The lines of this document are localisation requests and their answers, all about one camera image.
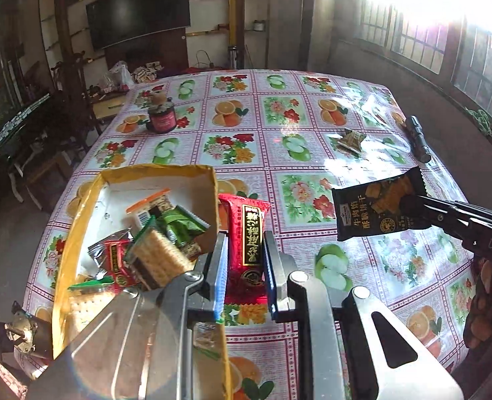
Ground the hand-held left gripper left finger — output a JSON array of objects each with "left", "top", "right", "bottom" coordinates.
[{"left": 25, "top": 232, "right": 230, "bottom": 400}]

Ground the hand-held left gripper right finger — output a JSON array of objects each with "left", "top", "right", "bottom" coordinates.
[{"left": 263, "top": 232, "right": 465, "bottom": 400}]

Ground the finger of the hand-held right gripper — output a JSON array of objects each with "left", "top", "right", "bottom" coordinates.
[{"left": 400, "top": 194, "right": 470, "bottom": 239}]

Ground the clear nut cake packet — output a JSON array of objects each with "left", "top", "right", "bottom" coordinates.
[{"left": 192, "top": 321, "right": 226, "bottom": 361}]

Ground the red packet with black label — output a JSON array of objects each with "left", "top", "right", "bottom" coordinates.
[{"left": 218, "top": 194, "right": 272, "bottom": 306}]

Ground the black cracker packet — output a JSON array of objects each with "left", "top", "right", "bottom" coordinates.
[{"left": 331, "top": 166, "right": 428, "bottom": 242}]

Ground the green cracker packet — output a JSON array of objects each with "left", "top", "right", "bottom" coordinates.
[{"left": 125, "top": 217, "right": 197, "bottom": 290}]

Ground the yellow cracker packet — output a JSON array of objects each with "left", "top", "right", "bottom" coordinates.
[{"left": 67, "top": 283, "right": 126, "bottom": 342}]

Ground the yellow cardboard box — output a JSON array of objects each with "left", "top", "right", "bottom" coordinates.
[{"left": 52, "top": 163, "right": 234, "bottom": 400}]

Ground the person's right hand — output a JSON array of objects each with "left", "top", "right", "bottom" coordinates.
[{"left": 465, "top": 256, "right": 492, "bottom": 353}]

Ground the black flashlight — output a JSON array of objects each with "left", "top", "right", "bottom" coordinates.
[{"left": 405, "top": 115, "right": 432, "bottom": 163}]

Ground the green foil snack packet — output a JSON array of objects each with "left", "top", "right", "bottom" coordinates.
[{"left": 338, "top": 128, "right": 365, "bottom": 157}]

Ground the fruit and flower tablecloth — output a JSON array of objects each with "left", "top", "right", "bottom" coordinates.
[{"left": 21, "top": 69, "right": 480, "bottom": 400}]

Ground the barred window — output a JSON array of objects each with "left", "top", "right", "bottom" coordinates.
[{"left": 333, "top": 0, "right": 492, "bottom": 126}]

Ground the red label jar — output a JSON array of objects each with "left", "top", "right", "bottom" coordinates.
[{"left": 148, "top": 102, "right": 178, "bottom": 134}]

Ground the brass metal fixture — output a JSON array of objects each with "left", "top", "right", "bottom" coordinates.
[{"left": 4, "top": 300, "right": 49, "bottom": 359}]

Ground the wooden stool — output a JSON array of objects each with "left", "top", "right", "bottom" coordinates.
[{"left": 4, "top": 150, "right": 69, "bottom": 213}]

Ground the small wooden table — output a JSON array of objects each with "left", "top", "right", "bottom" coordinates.
[{"left": 90, "top": 89, "right": 130, "bottom": 121}]

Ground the dark door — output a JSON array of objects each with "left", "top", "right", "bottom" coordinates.
[{"left": 300, "top": 0, "right": 315, "bottom": 69}]

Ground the heap of small printed cartons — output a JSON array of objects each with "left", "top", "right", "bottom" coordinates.
[{"left": 133, "top": 62, "right": 163, "bottom": 84}]

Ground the clear plastic bag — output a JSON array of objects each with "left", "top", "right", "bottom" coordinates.
[{"left": 104, "top": 60, "right": 134, "bottom": 90}]

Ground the wooden chair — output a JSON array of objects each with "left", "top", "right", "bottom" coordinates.
[{"left": 50, "top": 60, "right": 101, "bottom": 134}]

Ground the dark glass side table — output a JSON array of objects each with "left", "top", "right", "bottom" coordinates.
[{"left": 0, "top": 92, "right": 53, "bottom": 163}]

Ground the yellow pole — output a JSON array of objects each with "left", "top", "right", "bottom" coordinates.
[{"left": 228, "top": 0, "right": 243, "bottom": 46}]

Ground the black television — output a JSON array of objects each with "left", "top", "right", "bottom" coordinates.
[{"left": 85, "top": 0, "right": 190, "bottom": 51}]

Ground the green rope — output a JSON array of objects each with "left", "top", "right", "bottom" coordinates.
[{"left": 465, "top": 106, "right": 492, "bottom": 134}]

